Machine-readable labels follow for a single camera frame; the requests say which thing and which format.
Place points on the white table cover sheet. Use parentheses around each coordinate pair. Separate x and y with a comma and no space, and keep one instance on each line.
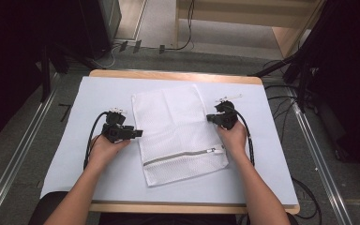
(84,150)

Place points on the white mesh laundry bag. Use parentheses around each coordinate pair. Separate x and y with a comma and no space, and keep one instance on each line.
(175,131)

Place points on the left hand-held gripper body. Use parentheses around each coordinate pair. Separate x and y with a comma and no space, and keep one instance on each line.
(117,129)

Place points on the person's right hand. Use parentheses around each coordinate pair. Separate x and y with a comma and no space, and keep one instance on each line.
(236,139)

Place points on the person's left hand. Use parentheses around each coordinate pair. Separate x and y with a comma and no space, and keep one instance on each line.
(103,153)

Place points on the black metal stand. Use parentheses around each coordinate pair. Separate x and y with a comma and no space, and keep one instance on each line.
(45,75)
(301,81)

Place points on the dark curtain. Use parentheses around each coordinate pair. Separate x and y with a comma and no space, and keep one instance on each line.
(350,78)
(6,62)

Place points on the black cabinet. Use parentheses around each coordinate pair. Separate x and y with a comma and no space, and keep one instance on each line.
(101,25)

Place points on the light wooden furniture frame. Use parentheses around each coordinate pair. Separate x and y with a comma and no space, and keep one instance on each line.
(287,37)

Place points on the metal floor rail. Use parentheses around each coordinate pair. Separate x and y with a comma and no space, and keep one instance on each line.
(318,156)
(18,156)

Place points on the wooden table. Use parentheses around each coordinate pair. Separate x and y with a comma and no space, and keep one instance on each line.
(168,75)

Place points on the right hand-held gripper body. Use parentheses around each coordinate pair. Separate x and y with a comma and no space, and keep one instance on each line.
(227,117)

